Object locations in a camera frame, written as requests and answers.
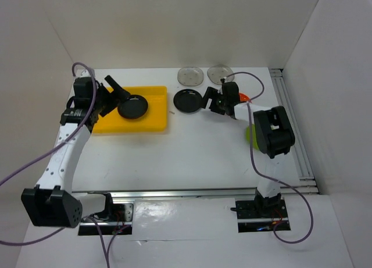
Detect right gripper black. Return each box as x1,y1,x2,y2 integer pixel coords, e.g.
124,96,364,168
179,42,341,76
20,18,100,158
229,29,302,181
198,87,228,115

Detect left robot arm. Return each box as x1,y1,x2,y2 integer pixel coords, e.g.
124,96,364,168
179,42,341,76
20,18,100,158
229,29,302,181
21,76,130,228

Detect black plate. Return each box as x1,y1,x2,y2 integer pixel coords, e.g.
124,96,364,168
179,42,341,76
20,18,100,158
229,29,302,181
173,89,202,113
117,95,148,120

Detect orange plate back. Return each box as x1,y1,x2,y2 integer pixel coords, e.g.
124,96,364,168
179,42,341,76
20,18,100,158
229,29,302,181
239,92,251,102

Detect aluminium rail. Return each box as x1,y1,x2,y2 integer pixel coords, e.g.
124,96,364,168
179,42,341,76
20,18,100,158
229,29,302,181
269,69,319,195
72,188,255,202

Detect clear glass plate left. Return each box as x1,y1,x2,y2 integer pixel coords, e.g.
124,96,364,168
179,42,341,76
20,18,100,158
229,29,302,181
177,67,204,87

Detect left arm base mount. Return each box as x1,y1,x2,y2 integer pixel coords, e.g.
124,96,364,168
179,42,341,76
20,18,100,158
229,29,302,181
78,202,134,236

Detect clear glass plate right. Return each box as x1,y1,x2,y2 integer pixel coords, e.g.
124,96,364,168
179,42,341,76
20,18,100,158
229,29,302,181
207,65,235,85

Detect yellow plastic bin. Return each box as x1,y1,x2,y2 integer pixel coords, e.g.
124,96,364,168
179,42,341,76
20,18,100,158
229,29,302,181
92,85,168,134

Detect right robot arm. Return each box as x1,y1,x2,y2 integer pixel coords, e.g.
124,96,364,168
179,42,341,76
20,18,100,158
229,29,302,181
201,82,295,217

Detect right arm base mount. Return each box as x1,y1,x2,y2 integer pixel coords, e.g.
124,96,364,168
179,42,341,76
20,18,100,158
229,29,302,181
230,199,291,233

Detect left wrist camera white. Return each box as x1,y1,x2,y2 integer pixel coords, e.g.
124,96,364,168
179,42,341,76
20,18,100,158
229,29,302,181
80,70,91,78

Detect aluminium rail front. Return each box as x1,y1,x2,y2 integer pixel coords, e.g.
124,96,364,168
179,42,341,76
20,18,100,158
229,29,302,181
72,188,255,202

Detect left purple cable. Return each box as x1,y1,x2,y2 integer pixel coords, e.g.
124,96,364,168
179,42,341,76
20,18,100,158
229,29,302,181
0,62,134,268

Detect clear glass plate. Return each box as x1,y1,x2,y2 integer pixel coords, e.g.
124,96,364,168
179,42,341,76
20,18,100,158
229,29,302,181
177,67,204,87
207,65,235,85

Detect aluminium rail right side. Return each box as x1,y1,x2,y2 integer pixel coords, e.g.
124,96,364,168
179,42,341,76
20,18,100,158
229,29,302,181
269,69,319,195

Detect green plate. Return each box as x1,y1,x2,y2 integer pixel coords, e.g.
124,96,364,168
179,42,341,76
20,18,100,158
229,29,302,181
245,124,259,151

